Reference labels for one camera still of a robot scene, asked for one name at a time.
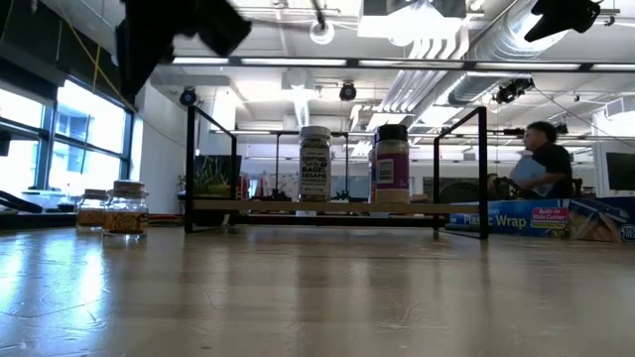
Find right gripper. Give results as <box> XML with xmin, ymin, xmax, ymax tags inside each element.
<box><xmin>524</xmin><ymin>0</ymin><xmax>602</xmax><ymax>44</ymax></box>

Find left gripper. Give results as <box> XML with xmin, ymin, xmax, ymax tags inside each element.
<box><xmin>117</xmin><ymin>0</ymin><xmax>209</xmax><ymax>103</ymax></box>

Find small brown lid glass jar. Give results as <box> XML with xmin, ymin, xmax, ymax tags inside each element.
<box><xmin>75</xmin><ymin>188</ymin><xmax>109</xmax><ymax>232</ymax></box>
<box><xmin>102</xmin><ymin>179</ymin><xmax>150</xmax><ymax>237</ymax></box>

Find white lid bagel seasoning jar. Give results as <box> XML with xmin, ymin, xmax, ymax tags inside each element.
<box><xmin>298</xmin><ymin>125</ymin><xmax>332</xmax><ymax>203</ymax></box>

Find black ceiling spotlight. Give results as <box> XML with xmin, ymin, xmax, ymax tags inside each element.
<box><xmin>493</xmin><ymin>76</ymin><xmax>536</xmax><ymax>105</ymax></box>

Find white ceiling air unit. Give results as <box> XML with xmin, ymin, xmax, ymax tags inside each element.
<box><xmin>356</xmin><ymin>0</ymin><xmax>470</xmax><ymax>60</ymax></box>

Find potted succulent plant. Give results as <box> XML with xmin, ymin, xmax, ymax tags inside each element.
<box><xmin>190</xmin><ymin>156</ymin><xmax>234</xmax><ymax>227</ymax></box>

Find pale paper sheets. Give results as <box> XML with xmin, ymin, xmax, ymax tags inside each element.
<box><xmin>509</xmin><ymin>154</ymin><xmax>553</xmax><ymax>197</ymax></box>

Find black beam with light strips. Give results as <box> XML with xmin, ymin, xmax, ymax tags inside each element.
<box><xmin>163</xmin><ymin>55</ymin><xmax>635</xmax><ymax>73</ymax></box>

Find dark computer monitor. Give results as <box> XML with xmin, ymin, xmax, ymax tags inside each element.
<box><xmin>603</xmin><ymin>151</ymin><xmax>635</xmax><ymax>192</ymax></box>

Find blue plastic wrap box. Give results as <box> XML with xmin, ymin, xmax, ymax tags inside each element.
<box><xmin>445</xmin><ymin>196</ymin><xmax>635</xmax><ymax>244</ymax></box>

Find wooden shelf black metal frame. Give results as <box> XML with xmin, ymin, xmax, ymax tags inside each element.
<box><xmin>184</xmin><ymin>104</ymin><xmax>490</xmax><ymax>242</ymax></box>

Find black table rig frame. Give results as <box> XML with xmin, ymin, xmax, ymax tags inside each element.
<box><xmin>0</xmin><ymin>211</ymin><xmax>447</xmax><ymax>230</ymax></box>

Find white coiled ceiling cable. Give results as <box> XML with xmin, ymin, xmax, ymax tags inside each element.
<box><xmin>309</xmin><ymin>19</ymin><xmax>336</xmax><ymax>46</ymax></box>

